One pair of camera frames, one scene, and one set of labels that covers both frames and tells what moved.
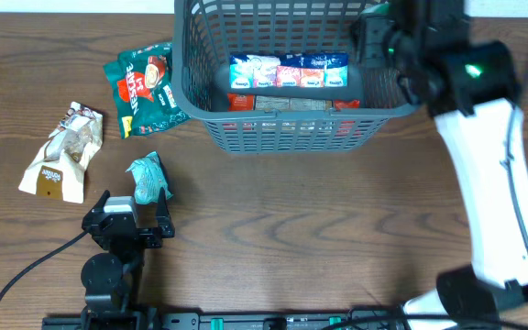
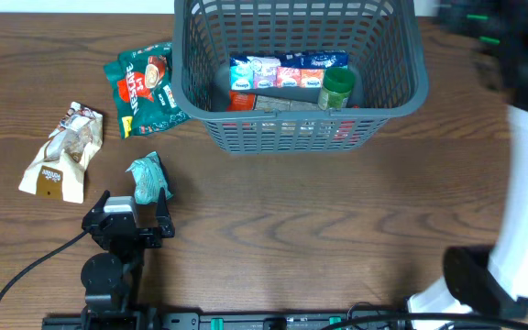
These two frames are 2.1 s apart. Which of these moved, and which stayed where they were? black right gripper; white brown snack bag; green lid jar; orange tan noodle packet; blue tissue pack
Moved: green lid jar; black right gripper
Stayed: white brown snack bag; orange tan noodle packet; blue tissue pack
